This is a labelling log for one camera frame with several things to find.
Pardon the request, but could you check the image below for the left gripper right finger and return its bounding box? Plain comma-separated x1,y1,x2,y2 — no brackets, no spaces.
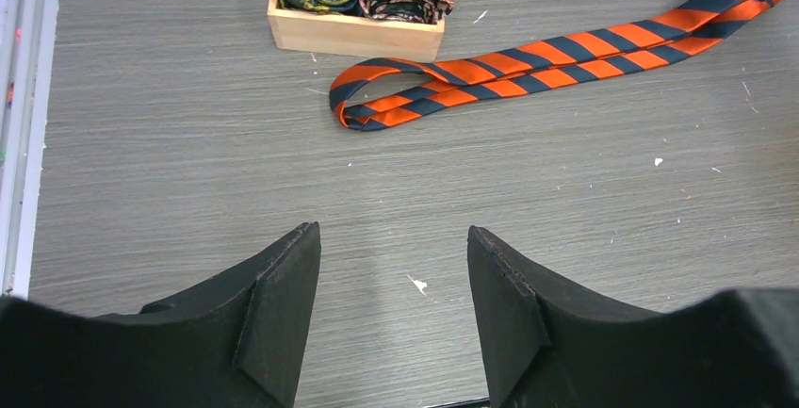
467,226,798,407

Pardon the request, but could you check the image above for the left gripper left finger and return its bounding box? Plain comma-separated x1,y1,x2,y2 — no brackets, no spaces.
1,222,321,407

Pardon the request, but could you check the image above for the orange navy striped tie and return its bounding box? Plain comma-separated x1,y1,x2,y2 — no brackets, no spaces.
329,0,781,132

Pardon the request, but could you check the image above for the wooden compartment tray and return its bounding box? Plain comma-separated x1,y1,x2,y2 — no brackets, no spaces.
267,0,445,62

